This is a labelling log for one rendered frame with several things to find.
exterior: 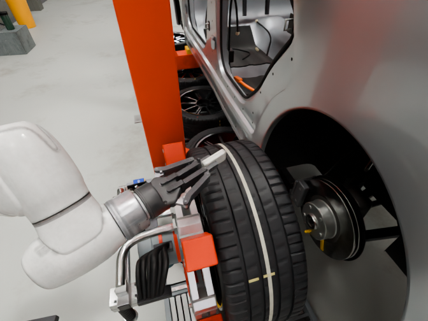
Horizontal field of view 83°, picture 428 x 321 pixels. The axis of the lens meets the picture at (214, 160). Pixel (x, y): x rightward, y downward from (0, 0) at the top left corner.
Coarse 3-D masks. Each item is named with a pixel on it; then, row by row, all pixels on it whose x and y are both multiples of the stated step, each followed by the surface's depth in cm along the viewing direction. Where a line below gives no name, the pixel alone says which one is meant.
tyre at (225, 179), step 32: (224, 160) 75; (256, 160) 74; (224, 192) 66; (256, 192) 67; (224, 224) 61; (256, 224) 62; (288, 224) 64; (224, 256) 60; (256, 256) 62; (288, 256) 63; (224, 288) 61; (256, 288) 61; (288, 288) 64; (224, 320) 73; (256, 320) 65
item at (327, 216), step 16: (320, 192) 95; (336, 192) 86; (304, 208) 100; (320, 208) 91; (336, 208) 88; (352, 208) 83; (320, 224) 91; (336, 224) 89; (352, 224) 81; (336, 240) 91; (352, 240) 83; (336, 256) 93; (352, 256) 87
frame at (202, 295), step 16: (176, 208) 68; (192, 208) 68; (176, 224) 65; (192, 224) 64; (192, 272) 64; (208, 272) 64; (192, 288) 63; (208, 288) 64; (192, 304) 63; (208, 304) 64
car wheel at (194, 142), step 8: (216, 128) 200; (224, 128) 200; (200, 136) 192; (208, 136) 192; (216, 136) 197; (224, 136) 199; (232, 136) 198; (192, 144) 185; (200, 144) 188; (208, 144) 188
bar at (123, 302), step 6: (120, 186) 92; (126, 186) 92; (120, 246) 74; (126, 258) 72; (126, 264) 70; (126, 270) 69; (126, 276) 68; (120, 300) 64; (126, 300) 64; (120, 306) 63; (126, 306) 63
